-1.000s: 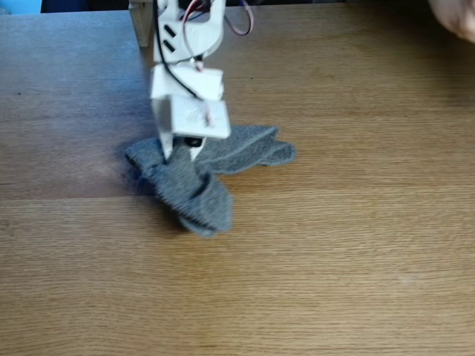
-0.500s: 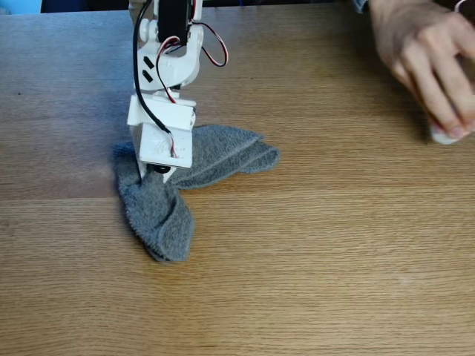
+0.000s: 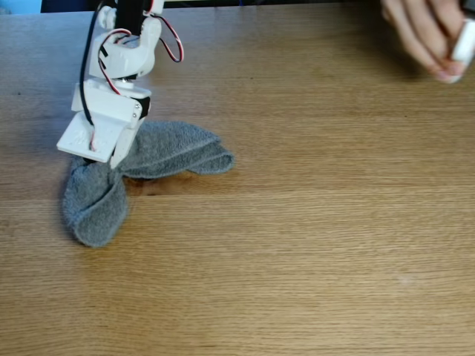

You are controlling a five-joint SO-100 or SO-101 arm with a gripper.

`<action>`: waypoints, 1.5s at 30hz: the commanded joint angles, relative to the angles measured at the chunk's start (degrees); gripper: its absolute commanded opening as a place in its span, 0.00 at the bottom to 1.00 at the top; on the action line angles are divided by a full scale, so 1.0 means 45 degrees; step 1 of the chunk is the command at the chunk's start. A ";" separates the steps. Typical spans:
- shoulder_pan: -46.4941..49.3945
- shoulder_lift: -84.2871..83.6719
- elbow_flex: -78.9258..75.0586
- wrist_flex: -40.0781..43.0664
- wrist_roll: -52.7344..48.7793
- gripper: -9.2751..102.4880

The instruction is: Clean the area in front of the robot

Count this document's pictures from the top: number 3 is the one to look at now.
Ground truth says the gray terry cloth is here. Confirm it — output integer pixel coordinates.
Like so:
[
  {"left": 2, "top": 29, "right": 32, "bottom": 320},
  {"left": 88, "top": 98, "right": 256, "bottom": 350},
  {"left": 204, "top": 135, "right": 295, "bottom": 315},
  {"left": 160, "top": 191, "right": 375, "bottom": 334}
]
[{"left": 62, "top": 120, "right": 236, "bottom": 248}]

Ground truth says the white plastic handle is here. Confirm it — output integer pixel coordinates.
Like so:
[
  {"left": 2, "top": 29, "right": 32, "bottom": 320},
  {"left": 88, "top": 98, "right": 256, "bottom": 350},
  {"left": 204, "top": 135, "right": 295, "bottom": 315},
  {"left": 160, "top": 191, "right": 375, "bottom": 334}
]
[{"left": 450, "top": 17, "right": 475, "bottom": 65}]

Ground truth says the person's hand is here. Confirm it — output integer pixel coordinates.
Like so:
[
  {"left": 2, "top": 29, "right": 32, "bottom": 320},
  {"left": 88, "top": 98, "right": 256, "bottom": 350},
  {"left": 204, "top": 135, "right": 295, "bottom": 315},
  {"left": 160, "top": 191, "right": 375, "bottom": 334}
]
[{"left": 381, "top": 0, "right": 469, "bottom": 85}]

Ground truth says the light blue object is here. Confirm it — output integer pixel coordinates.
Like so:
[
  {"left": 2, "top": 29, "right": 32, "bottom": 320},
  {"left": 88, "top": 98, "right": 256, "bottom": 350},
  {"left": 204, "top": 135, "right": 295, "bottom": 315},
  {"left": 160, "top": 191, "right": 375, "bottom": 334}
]
[{"left": 0, "top": 0, "right": 42, "bottom": 15}]

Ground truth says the black cable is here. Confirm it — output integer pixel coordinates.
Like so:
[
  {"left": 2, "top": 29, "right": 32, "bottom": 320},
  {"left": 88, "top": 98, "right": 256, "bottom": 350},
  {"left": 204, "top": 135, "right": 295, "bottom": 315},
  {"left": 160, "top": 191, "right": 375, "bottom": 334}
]
[{"left": 79, "top": 0, "right": 107, "bottom": 129}]

